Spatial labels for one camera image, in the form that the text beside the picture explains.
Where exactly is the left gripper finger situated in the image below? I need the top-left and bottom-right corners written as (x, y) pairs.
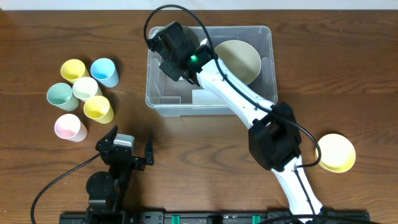
top-left (144, 133), bottom-right (154, 166)
top-left (96, 125), bottom-right (118, 148)

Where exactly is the beige large bowl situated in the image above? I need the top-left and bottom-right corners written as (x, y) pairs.
top-left (215, 40), bottom-right (261, 85)

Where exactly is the yellow small bowl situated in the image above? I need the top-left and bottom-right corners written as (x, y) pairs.
top-left (318, 133), bottom-right (356, 173)

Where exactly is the light grey small bowl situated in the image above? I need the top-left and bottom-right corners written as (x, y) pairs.
top-left (182, 26), bottom-right (200, 48)

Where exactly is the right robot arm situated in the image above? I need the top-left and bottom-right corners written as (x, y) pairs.
top-left (144, 22), bottom-right (323, 223)

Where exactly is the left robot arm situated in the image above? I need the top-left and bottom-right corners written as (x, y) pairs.
top-left (86, 126), bottom-right (154, 223)

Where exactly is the clear plastic storage container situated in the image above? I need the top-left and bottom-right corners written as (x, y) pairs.
top-left (146, 26), bottom-right (278, 116)

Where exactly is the white label in container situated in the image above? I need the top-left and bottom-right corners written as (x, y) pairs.
top-left (192, 89), bottom-right (225, 106)

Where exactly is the yellow cup lower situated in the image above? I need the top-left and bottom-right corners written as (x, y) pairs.
top-left (83, 95), bottom-right (114, 124)

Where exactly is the yellow cup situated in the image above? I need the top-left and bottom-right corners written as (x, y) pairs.
top-left (60, 59), bottom-right (90, 84)
top-left (83, 95), bottom-right (114, 124)

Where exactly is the pink cup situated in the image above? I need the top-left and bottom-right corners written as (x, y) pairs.
top-left (54, 114), bottom-right (88, 142)

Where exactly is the white cup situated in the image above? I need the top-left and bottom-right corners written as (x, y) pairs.
top-left (72, 77), bottom-right (103, 102)

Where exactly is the mint green cup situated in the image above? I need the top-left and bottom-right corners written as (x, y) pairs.
top-left (47, 83), bottom-right (80, 111)

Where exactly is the light blue cup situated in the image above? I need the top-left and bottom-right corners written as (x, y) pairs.
top-left (90, 58), bottom-right (119, 88)

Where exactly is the yellow cup upper left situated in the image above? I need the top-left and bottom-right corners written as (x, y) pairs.
top-left (60, 59), bottom-right (90, 84)

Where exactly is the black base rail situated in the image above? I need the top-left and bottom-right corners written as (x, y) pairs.
top-left (58, 211), bottom-right (371, 224)

